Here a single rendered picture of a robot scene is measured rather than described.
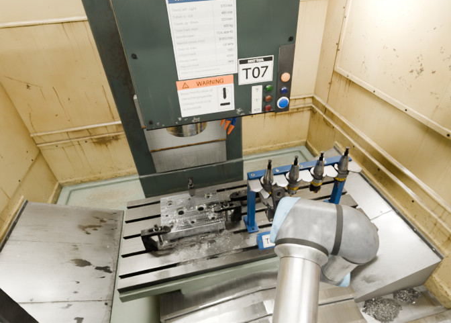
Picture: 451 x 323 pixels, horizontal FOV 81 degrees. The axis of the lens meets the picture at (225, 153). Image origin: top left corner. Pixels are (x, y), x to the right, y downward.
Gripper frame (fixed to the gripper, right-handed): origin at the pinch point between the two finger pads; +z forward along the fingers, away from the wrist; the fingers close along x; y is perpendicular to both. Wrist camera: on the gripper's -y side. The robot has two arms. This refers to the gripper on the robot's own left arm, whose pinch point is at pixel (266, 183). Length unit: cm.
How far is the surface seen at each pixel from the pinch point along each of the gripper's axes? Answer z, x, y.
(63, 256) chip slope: 20, -103, 47
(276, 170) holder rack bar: 3.6, 5.1, -2.9
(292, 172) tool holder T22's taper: -2.5, 9.6, -6.4
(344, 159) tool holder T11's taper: -2.4, 31.9, -8.3
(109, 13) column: 61, -54, -58
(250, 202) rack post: 1.8, -6.4, 11.8
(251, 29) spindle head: -6, -10, -62
